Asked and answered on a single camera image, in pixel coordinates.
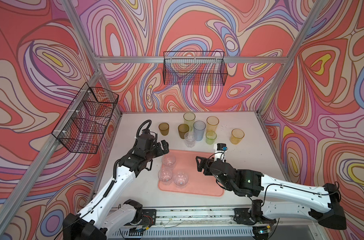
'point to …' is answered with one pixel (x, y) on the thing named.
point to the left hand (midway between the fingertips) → (163, 144)
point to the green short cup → (210, 136)
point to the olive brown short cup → (183, 128)
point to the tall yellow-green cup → (189, 117)
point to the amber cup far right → (237, 135)
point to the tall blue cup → (199, 127)
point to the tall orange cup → (212, 123)
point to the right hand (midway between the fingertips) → (204, 161)
